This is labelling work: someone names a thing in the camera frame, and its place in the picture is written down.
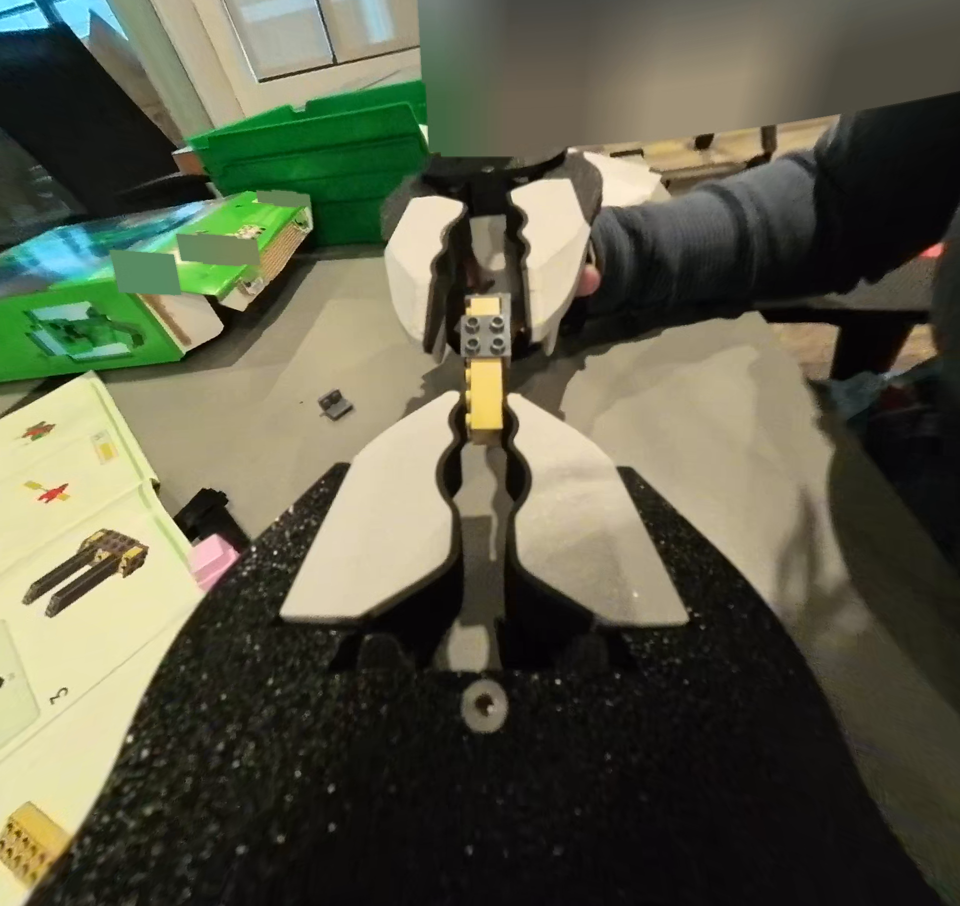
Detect green toy box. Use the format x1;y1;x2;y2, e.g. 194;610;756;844
0;190;315;384

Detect black brick assembly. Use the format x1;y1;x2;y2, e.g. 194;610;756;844
174;488;243;541

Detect grey desk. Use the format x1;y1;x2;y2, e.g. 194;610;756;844
0;246;960;906

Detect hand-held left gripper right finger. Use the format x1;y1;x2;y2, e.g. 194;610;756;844
505;393;691;630

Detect dark grey square brick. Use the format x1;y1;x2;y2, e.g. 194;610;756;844
460;314;516;360

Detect person's right forearm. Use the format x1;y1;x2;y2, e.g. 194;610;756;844
588;92;960;337

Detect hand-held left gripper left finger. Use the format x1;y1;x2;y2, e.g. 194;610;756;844
277;389;462;630

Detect yellow and grey brick assembly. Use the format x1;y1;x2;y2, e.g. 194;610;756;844
463;293;516;447

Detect cardboard box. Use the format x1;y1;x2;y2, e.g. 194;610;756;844
88;10;185;146

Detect pink brick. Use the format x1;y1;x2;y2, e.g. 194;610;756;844
189;533;243;592

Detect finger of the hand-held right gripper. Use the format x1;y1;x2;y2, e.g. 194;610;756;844
382;195;472;358
508;176;591;357

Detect pale green instruction booklet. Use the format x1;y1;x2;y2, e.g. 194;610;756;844
0;370;205;894

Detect stacked green plastic bins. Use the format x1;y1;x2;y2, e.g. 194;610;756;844
186;80;430;247

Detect dark brown table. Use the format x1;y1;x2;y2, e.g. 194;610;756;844
772;242;960;382

